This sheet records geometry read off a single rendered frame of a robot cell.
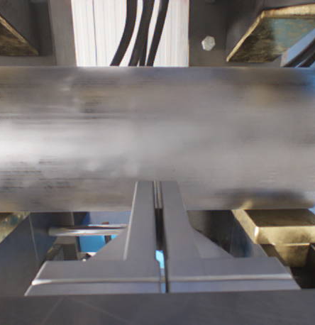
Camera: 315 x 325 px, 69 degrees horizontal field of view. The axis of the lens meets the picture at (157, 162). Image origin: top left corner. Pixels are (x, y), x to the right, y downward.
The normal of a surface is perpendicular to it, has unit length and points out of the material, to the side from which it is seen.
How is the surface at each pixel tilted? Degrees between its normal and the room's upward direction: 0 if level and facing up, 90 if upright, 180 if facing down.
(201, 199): 90
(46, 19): 90
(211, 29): 90
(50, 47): 90
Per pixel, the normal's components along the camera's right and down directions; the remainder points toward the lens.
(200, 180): 0.03, 0.55
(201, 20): 0.03, 0.28
